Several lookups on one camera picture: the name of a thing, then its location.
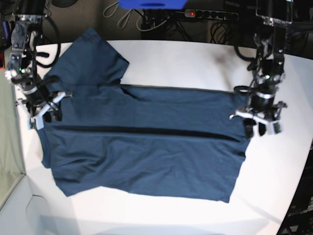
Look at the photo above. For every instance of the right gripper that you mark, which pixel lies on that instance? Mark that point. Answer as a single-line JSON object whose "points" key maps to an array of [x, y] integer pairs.
{"points": [[53, 103]]}

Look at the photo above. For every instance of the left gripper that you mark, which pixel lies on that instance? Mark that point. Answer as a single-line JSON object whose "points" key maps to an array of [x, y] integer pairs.
{"points": [[261, 110]]}

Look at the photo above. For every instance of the dark blue t-shirt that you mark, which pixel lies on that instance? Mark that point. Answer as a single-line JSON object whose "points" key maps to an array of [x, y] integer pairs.
{"points": [[143, 140]]}

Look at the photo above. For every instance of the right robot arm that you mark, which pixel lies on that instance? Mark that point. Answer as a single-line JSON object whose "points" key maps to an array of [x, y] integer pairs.
{"points": [[21, 69]]}

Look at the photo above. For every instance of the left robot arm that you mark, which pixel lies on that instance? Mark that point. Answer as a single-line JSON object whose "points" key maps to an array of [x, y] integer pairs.
{"points": [[267, 68]]}

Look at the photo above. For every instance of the red box at table edge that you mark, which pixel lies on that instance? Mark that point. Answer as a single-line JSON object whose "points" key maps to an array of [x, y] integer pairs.
{"points": [[2, 61]]}

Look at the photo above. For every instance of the black power strip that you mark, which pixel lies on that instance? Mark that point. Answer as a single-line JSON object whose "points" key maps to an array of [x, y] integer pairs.
{"points": [[211, 15]]}

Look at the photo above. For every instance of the blue plastic bin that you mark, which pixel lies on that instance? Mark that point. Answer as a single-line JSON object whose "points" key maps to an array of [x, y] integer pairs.
{"points": [[152, 4]]}

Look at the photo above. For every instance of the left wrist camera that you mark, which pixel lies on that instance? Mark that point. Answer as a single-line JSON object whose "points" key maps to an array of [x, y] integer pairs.
{"points": [[274, 127]]}

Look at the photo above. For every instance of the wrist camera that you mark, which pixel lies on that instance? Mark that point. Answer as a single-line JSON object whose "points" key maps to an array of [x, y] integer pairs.
{"points": [[35, 123], [274, 127]]}

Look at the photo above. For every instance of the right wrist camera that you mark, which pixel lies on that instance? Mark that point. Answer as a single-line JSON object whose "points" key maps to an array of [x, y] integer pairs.
{"points": [[35, 123]]}

